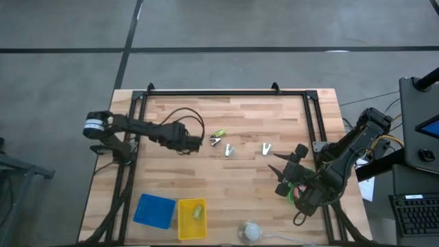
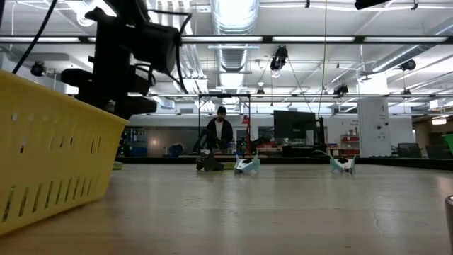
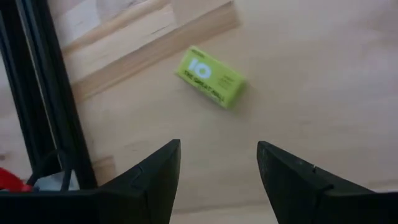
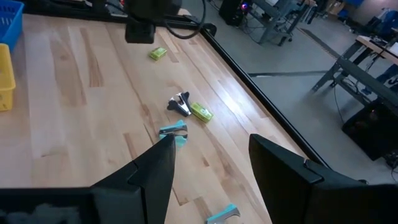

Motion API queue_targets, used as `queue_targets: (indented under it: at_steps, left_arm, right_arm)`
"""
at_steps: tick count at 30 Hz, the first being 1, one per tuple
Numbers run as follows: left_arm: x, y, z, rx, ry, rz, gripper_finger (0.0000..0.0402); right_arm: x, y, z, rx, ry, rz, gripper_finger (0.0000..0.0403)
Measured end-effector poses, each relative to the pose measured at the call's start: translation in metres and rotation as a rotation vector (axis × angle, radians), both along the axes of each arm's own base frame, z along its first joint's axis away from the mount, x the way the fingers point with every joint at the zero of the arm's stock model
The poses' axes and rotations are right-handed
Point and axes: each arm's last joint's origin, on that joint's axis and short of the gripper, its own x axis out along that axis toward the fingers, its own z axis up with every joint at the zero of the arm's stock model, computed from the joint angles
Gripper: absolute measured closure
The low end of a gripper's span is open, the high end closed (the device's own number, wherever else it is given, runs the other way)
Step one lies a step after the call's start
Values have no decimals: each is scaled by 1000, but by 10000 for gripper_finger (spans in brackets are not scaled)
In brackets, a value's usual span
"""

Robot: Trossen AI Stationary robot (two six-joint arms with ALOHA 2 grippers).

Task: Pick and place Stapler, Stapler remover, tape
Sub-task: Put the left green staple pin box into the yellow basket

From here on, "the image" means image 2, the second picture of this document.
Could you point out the teal staple remover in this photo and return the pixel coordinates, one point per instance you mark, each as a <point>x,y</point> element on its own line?
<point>342,165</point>
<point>247,165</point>

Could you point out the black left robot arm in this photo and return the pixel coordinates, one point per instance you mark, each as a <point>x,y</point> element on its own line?
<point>113,42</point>

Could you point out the black staple remover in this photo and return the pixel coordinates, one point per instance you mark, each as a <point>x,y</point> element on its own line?
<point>210,163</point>

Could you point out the yellow plastic basket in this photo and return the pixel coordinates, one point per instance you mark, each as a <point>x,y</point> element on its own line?
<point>53,159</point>

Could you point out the person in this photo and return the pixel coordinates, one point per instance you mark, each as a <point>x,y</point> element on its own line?
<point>219,132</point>

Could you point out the large black monitor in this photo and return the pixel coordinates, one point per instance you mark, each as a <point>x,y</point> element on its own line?
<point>293,124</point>

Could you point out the green plastic basket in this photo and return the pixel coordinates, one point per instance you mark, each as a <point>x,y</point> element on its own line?
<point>449,141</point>

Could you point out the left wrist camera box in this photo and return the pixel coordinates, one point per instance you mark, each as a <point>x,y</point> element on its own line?
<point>155,46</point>

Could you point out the black ceiling-hung camera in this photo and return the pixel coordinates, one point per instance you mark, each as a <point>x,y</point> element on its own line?
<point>279,58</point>

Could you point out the black overhead camera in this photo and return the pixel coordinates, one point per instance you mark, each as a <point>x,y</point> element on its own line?
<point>369,3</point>

